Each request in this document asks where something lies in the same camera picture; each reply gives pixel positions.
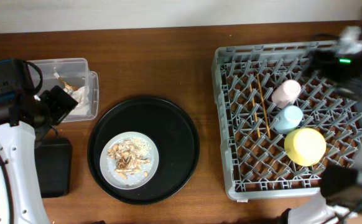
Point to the pink cup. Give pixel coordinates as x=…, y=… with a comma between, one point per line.
x=286, y=94

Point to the yellow bowl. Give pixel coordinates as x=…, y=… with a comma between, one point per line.
x=305, y=146

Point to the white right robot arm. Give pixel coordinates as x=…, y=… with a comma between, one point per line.
x=340, y=188

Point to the black rectangular bin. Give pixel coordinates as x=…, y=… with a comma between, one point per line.
x=53, y=160

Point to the grey plate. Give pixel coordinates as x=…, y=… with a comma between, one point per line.
x=107, y=165

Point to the grey dishwasher rack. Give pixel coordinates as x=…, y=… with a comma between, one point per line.
x=255, y=168

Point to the white napkin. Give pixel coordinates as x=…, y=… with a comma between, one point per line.
x=81, y=96

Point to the food scraps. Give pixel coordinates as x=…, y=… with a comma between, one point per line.
x=131, y=158

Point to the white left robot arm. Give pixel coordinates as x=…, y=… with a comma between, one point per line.
x=20, y=197

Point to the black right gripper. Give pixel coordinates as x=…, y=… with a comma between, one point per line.
x=324, y=58

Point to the waste in clear bin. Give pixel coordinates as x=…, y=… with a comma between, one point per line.
x=68, y=87

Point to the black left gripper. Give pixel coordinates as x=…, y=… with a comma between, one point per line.
x=63, y=103

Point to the clear plastic waste bin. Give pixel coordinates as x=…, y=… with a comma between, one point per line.
x=74, y=71

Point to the wooden chopstick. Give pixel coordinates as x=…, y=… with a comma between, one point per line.
x=255, y=114
x=263, y=107

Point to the light blue cup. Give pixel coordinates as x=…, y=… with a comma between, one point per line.
x=289, y=118

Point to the round black tray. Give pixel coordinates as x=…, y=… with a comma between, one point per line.
x=173, y=133

